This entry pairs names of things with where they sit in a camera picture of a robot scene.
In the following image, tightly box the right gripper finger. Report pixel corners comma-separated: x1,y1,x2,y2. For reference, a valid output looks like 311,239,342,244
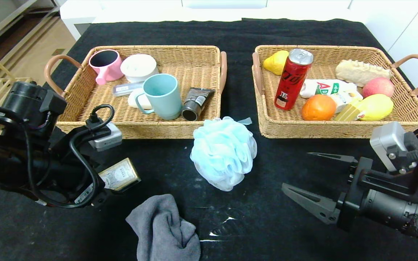
307,152,358,168
281,182,341,224

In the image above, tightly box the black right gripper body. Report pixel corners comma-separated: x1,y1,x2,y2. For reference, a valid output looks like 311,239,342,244
337,156,411,232

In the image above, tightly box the small yellow drink carton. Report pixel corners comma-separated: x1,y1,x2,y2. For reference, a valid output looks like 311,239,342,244
334,99,362,122

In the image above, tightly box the striped bread loaf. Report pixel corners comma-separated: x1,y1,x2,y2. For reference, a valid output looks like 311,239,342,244
335,60,393,87

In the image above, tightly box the red soda can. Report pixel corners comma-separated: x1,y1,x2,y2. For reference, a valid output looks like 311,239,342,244
274,49,314,111

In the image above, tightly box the woven wicker basket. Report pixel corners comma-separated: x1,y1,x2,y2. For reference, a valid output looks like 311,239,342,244
44,45,228,140
252,45,418,139

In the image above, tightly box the orange fruit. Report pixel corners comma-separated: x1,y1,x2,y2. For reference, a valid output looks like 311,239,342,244
301,95,337,121

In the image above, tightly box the white yellow snack carton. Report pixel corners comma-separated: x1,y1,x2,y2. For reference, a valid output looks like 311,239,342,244
329,91,364,113

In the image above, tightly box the yellow lemon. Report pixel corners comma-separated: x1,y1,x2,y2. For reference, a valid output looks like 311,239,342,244
358,94,394,121

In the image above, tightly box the white AD drink bottle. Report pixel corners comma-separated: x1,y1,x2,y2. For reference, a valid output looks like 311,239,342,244
300,79,357,99

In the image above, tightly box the red peach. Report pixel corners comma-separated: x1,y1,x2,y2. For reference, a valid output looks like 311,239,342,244
362,77,395,99

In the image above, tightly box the light blue bath loofah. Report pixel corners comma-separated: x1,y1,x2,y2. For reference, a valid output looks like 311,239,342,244
190,116,258,192

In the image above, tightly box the yellow pear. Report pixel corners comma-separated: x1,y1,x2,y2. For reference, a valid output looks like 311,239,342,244
263,50,289,76

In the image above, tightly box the black cosmetic tube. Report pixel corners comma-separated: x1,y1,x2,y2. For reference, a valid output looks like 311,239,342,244
181,87,216,121

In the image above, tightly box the grey cloth towel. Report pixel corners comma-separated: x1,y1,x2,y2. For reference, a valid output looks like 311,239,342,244
126,194,201,261

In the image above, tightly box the black tablecloth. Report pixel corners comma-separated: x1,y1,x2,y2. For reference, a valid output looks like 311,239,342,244
0,18,418,261

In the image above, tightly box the teal mug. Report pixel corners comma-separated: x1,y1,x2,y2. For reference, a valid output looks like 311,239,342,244
134,73,183,121

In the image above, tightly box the gold printed card box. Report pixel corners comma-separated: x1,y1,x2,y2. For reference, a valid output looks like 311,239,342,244
98,158,141,191

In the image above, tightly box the white soap bar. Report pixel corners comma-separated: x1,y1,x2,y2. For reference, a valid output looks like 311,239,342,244
127,88,153,110

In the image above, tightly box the white round ceramic jar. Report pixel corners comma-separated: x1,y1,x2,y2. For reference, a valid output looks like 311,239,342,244
120,54,159,83

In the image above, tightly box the clear small labelled case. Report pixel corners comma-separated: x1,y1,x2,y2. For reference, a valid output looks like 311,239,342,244
112,82,144,97

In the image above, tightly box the pink plastic cup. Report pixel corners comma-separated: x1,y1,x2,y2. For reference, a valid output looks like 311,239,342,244
89,49,124,85

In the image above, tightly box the white side bench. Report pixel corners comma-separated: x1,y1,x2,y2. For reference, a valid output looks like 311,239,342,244
60,0,102,41

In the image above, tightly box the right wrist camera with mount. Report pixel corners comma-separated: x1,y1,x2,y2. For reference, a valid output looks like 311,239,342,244
361,121,418,203

